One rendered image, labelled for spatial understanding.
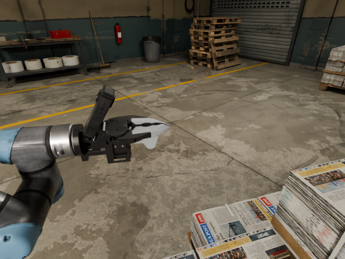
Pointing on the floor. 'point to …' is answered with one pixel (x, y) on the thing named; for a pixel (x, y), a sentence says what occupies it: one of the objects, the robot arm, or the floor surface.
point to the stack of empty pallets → (204, 30)
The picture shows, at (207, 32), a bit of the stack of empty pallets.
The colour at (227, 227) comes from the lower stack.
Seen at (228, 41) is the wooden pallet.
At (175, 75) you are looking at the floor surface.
